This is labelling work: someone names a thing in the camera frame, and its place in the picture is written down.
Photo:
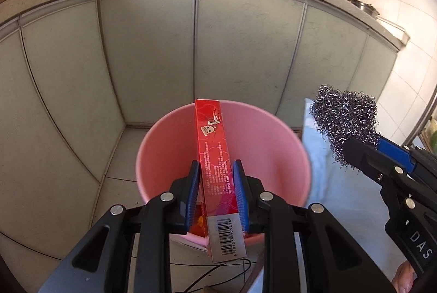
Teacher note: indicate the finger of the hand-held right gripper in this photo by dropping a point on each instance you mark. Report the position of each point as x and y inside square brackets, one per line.
[372, 163]
[396, 151]

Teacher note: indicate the grey kitchen counter cabinet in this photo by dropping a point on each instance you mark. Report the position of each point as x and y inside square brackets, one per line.
[136, 50]

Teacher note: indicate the steel wool scrubber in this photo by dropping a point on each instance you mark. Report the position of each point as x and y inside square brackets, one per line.
[344, 115]

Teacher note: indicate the pink plastic bucket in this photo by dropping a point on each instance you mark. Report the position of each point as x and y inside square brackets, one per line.
[164, 149]

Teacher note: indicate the metal shelf rack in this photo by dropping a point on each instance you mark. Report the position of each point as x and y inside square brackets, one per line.
[420, 122]

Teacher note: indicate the person's right hand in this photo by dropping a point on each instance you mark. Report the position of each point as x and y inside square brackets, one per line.
[404, 279]

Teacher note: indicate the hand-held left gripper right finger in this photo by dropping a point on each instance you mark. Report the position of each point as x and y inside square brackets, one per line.
[239, 197]

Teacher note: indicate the red cardboard box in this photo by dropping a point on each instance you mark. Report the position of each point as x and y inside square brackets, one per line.
[213, 149]

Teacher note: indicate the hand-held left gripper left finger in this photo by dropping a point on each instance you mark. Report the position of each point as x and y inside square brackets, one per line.
[193, 197]

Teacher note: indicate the stainless steel pot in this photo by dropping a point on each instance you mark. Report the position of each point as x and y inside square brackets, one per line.
[365, 7]

